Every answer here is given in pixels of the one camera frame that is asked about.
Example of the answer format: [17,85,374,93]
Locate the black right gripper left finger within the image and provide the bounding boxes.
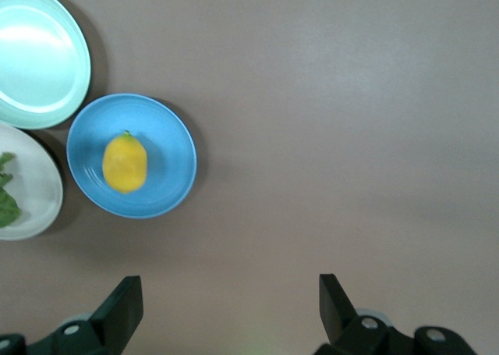
[51,275,143,355]

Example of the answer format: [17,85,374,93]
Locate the yellow lemon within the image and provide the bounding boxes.
[101,130,148,194]

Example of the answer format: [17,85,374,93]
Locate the green lettuce leaf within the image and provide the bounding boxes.
[0,151,23,229]

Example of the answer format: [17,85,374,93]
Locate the brown table cover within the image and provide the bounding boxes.
[0,0,499,355]

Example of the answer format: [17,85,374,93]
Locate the blue plate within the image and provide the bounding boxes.
[65,93,198,219]

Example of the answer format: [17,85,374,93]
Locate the beige plate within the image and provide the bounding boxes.
[0,122,64,241]

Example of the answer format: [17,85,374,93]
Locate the mint green plate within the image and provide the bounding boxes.
[0,0,92,130]

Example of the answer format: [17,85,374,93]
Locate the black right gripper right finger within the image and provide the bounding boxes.
[318,273,391,355]

